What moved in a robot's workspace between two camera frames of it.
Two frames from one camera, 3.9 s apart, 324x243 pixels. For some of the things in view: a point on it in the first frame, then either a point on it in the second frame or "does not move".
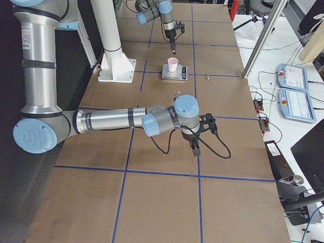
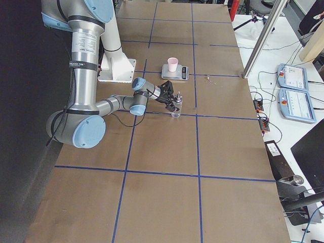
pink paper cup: (172, 64) does not move
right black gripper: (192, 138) → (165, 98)
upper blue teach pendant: (293, 77) does not move
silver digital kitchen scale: (181, 73) does not move
